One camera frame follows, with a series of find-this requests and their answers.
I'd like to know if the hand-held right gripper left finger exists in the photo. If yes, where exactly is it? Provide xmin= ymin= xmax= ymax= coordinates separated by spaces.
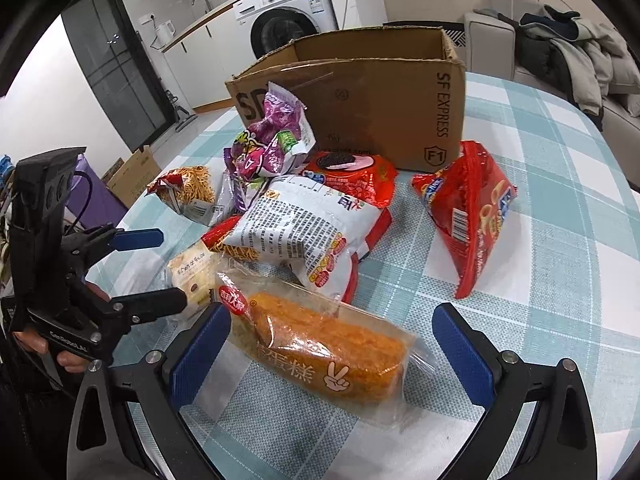
xmin=67 ymin=302 xmax=233 ymax=480

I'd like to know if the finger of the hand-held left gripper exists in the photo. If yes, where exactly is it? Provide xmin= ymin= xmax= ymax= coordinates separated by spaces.
xmin=62 ymin=226 xmax=165 ymax=274
xmin=70 ymin=280 xmax=189 ymax=333

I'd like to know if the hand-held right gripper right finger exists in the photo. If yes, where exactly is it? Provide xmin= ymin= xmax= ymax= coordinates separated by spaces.
xmin=431 ymin=302 xmax=598 ymax=480

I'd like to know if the small clear bread packet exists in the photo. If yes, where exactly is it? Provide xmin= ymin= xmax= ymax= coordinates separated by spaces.
xmin=165 ymin=240 xmax=236 ymax=321

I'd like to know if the noodle snack bag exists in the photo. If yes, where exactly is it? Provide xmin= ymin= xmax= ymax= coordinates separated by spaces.
xmin=201 ymin=215 xmax=261 ymax=263
xmin=146 ymin=165 xmax=233 ymax=226

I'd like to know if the orange cake packet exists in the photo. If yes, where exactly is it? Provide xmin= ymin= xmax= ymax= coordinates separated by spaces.
xmin=215 ymin=271 xmax=436 ymax=428

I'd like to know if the dark purple snack bag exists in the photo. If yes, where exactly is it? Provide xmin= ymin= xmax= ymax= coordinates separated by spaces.
xmin=222 ymin=132 xmax=296 ymax=213

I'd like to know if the red ring snack bag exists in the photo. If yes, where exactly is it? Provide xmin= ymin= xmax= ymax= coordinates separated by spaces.
xmin=411 ymin=141 xmax=519 ymax=301

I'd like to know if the large white snack bag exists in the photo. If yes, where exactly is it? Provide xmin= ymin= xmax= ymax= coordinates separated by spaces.
xmin=235 ymin=175 xmax=393 ymax=303

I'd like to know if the light purple snack bag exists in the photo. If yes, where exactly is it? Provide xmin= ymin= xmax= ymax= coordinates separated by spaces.
xmin=248 ymin=81 xmax=317 ymax=177

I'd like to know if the red cookie bag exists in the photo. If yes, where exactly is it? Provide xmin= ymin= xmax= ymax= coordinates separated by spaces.
xmin=300 ymin=151 xmax=399 ymax=211

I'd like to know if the brown cardboard box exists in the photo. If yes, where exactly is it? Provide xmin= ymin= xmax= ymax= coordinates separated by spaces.
xmin=225 ymin=27 xmax=467 ymax=173

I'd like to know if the person's left forearm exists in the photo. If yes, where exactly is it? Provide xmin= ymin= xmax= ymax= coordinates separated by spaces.
xmin=0 ymin=360 xmax=81 ymax=480

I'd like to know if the person's left hand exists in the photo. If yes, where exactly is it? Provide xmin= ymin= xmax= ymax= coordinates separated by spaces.
xmin=12 ymin=330 xmax=101 ymax=375

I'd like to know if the purple storage bag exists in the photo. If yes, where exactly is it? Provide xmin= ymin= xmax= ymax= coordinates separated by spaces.
xmin=62 ymin=155 xmax=128 ymax=233

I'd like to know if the open floor cardboard box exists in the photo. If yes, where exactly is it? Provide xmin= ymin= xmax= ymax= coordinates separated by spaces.
xmin=102 ymin=145 xmax=162 ymax=209

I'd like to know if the checked tablecloth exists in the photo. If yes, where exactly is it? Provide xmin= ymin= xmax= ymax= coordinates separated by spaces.
xmin=100 ymin=71 xmax=640 ymax=480

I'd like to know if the dark glass door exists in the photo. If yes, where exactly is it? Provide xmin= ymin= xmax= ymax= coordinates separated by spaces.
xmin=61 ymin=0 xmax=168 ymax=153

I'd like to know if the white counter cabinet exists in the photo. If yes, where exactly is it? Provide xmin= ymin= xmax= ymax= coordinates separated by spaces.
xmin=161 ymin=0 xmax=261 ymax=113

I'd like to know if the white washing machine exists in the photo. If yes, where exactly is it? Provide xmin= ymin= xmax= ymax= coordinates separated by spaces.
xmin=234 ymin=0 xmax=340 ymax=61

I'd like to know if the black jacket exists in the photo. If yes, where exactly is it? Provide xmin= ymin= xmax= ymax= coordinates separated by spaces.
xmin=500 ymin=5 xmax=581 ymax=106

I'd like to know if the grey sofa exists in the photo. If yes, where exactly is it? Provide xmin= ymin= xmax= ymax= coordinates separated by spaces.
xmin=464 ymin=0 xmax=640 ymax=161

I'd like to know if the grey jacket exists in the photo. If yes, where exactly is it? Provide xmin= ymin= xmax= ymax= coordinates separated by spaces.
xmin=520 ymin=10 xmax=640 ymax=116

